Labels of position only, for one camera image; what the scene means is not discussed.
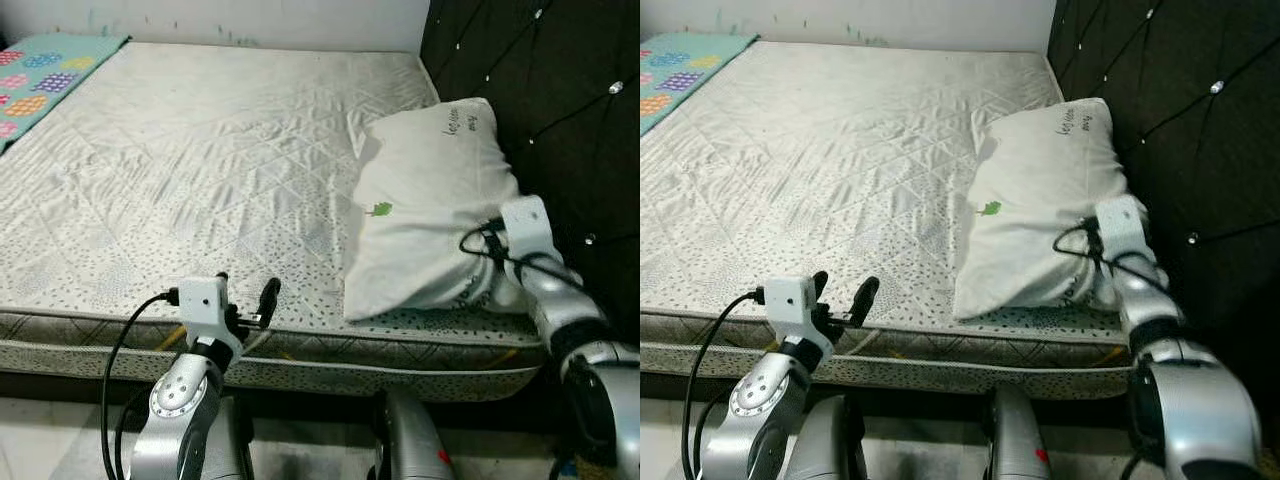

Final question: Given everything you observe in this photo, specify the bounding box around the white pillow with green tree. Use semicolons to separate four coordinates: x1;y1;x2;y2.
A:
952;97;1136;321
342;97;531;323

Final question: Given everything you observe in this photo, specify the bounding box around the silver robot left leg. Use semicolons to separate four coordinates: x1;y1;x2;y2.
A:
790;395;869;480
205;395;256;480

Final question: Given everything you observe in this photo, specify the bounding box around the silver robot leg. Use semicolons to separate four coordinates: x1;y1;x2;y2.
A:
790;395;869;480
372;388;458;480
985;385;1053;480
205;395;256;480

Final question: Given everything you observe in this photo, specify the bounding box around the white quilted mattress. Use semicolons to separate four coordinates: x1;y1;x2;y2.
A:
0;40;549;351
640;40;1136;351

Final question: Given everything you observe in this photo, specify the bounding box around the black tufted headboard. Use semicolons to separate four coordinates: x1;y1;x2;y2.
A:
1045;0;1280;461
418;0;641;341

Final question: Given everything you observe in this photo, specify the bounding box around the silver robot right leg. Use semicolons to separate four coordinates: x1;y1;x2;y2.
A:
372;388;458;480
985;385;1053;480

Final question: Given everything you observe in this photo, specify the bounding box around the teal blanket with coloured shapes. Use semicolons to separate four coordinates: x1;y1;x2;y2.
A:
640;32;758;136
0;34;131;156

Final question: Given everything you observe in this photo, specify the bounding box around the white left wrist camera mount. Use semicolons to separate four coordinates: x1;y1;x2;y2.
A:
178;276;244;351
765;277;833;351

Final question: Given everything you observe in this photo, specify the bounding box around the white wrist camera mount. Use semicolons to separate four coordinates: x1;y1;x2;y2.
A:
1095;195;1151;263
178;276;244;351
498;195;561;263
765;277;833;351

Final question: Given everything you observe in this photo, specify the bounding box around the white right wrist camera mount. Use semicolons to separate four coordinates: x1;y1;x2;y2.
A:
498;195;561;263
1095;195;1151;263

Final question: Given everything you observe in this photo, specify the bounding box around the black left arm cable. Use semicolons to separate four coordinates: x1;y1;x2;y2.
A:
682;290;769;480
100;290;181;480

